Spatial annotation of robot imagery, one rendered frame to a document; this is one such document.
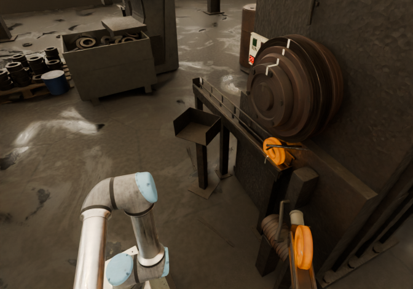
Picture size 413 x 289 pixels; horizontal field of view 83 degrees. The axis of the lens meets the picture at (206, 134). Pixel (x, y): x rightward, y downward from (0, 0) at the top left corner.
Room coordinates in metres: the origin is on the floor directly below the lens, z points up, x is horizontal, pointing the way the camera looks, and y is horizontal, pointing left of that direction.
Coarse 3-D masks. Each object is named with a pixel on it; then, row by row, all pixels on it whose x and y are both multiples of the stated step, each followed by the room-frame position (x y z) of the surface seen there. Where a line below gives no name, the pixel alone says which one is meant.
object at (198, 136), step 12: (192, 108) 1.44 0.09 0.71; (180, 120) 1.35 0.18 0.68; (192, 120) 1.44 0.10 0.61; (204, 120) 1.39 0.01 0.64; (216, 120) 1.33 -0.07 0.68; (180, 132) 1.32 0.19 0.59; (192, 132) 1.31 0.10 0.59; (204, 132) 1.29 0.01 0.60; (216, 132) 1.26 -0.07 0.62; (204, 144) 1.16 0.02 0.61; (204, 156) 1.26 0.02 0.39; (204, 168) 1.25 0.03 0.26; (204, 180) 1.25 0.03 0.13; (204, 192) 1.22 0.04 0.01
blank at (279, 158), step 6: (270, 138) 0.96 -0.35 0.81; (276, 138) 0.96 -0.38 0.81; (264, 144) 0.99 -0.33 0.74; (264, 150) 0.98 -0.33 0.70; (270, 150) 0.96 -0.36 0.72; (276, 150) 0.90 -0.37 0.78; (282, 150) 0.89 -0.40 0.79; (270, 156) 0.93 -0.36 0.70; (276, 156) 0.89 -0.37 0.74; (282, 156) 0.87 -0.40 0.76; (276, 162) 0.88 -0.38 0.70; (282, 162) 0.87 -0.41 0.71
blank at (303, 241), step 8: (296, 232) 0.49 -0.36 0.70; (304, 232) 0.44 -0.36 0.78; (296, 240) 0.46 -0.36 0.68; (304, 240) 0.41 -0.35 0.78; (312, 240) 0.41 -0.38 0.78; (296, 248) 0.43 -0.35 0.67; (304, 248) 0.39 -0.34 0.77; (312, 248) 0.38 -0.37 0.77; (296, 256) 0.40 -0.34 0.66; (304, 256) 0.36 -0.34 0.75; (312, 256) 0.36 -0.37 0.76; (304, 264) 0.35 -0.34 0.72
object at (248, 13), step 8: (248, 8) 3.91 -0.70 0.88; (248, 16) 3.79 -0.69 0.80; (248, 24) 3.78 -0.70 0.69; (248, 32) 3.76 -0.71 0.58; (240, 40) 3.99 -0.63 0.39; (248, 40) 3.76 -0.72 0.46; (240, 48) 3.94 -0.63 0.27; (248, 48) 3.75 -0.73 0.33; (240, 56) 3.92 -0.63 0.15; (248, 56) 3.74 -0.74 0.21; (240, 64) 3.89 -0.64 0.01; (248, 64) 3.74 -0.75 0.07
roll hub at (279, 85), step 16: (272, 64) 0.91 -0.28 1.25; (256, 80) 0.96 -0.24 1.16; (272, 80) 0.85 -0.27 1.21; (288, 80) 0.82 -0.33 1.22; (256, 96) 0.92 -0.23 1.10; (272, 96) 0.84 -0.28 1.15; (288, 96) 0.78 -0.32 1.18; (256, 112) 0.92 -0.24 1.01; (272, 112) 0.83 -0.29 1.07; (288, 112) 0.77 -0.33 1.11
